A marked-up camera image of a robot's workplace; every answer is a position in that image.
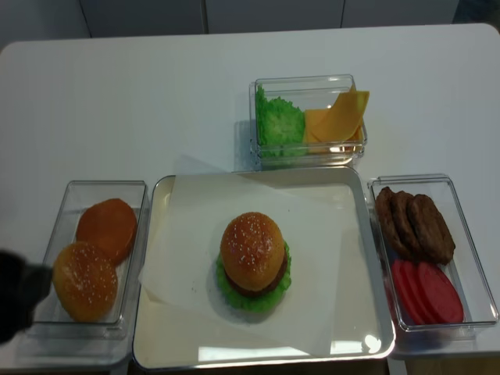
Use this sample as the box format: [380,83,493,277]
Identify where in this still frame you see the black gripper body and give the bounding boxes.
[1,248,52,345]

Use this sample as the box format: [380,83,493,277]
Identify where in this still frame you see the sesame bun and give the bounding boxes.
[52,241,118,323]
[220,212,288,297]

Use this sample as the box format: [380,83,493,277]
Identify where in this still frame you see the clear lettuce cheese container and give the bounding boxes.
[248,74,370,170]

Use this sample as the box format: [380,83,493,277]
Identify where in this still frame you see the lower yellow cheese slice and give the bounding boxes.
[303,107,363,154]

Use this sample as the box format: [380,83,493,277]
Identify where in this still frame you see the yellow cheese slice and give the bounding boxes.
[303,107,363,154]
[305,90,370,142]

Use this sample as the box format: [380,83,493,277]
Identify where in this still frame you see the upper yellow cheese slice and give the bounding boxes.
[305,90,370,142]

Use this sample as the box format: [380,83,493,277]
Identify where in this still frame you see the clear bun container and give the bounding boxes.
[28,180,149,340]

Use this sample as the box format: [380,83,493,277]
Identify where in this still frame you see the flat orange bun bottom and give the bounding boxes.
[76,198,138,266]

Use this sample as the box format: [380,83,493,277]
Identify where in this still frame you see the white parchment paper sheet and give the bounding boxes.
[141,171,359,356]

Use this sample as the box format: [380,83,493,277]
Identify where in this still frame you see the green lettuce leaf on tray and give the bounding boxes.
[216,242,291,314]

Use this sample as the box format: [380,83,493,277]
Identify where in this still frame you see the brown patty on tray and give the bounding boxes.
[224,252,288,298]

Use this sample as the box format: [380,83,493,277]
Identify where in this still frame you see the white metal tray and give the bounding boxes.
[133,166,395,370]

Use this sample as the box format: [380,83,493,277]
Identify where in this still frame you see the green lettuce in container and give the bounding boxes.
[255,85,307,158]

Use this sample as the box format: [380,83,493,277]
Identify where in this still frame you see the left brown patty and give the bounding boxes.
[375,187,410,259]

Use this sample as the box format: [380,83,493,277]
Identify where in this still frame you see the left red tomato slice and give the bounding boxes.
[391,259,421,324]

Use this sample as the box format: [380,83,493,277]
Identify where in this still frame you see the red tomato slice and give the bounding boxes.
[391,259,421,324]
[416,262,464,323]
[402,261,437,325]

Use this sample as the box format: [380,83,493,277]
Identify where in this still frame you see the middle brown patty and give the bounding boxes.
[390,191,423,262]

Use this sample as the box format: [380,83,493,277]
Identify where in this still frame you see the middle red tomato slice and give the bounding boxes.
[402,261,437,325]

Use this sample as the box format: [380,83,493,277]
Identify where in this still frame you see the right brown patty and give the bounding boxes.
[406,194,455,265]

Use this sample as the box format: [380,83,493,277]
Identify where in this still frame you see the right red tomato slice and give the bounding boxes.
[416,262,464,323]

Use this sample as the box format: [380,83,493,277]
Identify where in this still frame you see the clear patty tomato container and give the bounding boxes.
[368,174,499,341]

